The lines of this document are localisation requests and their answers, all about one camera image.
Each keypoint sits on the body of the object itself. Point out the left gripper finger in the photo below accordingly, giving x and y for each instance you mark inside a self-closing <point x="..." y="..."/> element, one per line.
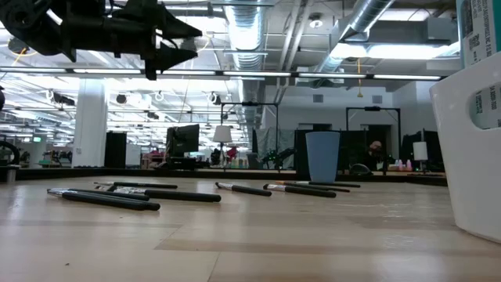
<point x="168" y="25"/>
<point x="164" y="56"/>

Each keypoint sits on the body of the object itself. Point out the teal paint bottle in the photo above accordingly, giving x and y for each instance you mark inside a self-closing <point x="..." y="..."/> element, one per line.
<point x="479" y="35"/>

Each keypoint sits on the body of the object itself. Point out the background black robot arm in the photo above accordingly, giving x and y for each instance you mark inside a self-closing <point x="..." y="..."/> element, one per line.
<point x="280" y="154"/>

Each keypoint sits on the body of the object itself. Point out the black computer monitor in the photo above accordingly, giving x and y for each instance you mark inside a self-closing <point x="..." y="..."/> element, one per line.
<point x="183" y="140"/>

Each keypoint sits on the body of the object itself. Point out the suspended linear light bar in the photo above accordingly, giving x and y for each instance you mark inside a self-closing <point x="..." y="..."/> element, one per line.
<point x="254" y="73"/>

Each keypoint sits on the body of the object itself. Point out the white column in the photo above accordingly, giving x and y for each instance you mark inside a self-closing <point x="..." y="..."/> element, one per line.
<point x="90" y="125"/>

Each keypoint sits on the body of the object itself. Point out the white shade table lamp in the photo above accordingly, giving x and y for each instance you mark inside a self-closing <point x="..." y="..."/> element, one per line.
<point x="222" y="134"/>

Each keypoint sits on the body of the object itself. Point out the black cabinet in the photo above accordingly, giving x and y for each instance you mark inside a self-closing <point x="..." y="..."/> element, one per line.
<point x="115" y="150"/>

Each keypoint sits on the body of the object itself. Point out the thick black paintbrush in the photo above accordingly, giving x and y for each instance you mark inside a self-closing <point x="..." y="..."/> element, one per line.
<point x="184" y="195"/>

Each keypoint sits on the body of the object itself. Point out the black partition panel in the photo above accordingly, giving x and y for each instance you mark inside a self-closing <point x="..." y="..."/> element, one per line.
<point x="299" y="152"/>

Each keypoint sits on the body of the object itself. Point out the blue plastic cup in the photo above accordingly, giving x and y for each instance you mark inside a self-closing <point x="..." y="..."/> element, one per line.
<point x="323" y="156"/>

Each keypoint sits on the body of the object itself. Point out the person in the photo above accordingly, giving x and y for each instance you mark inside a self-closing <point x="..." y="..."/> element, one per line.
<point x="375" y="148"/>

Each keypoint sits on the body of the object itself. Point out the white cylinder lamp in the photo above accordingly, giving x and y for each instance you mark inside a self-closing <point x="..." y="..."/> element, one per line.
<point x="420" y="150"/>

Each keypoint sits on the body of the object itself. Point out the white plastic bin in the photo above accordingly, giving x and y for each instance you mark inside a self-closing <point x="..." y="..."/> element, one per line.
<point x="462" y="176"/>

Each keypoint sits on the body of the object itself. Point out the silver ceiling duct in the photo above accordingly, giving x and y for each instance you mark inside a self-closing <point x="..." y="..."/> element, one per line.
<point x="368" y="15"/>
<point x="244" y="31"/>

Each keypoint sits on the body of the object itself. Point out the black gantry frame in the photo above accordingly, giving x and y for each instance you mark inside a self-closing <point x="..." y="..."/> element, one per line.
<point x="250" y="103"/>
<point x="372" y="108"/>

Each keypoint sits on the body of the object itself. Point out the black aluminium table frame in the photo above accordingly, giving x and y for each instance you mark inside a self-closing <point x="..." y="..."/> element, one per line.
<point x="117" y="172"/>

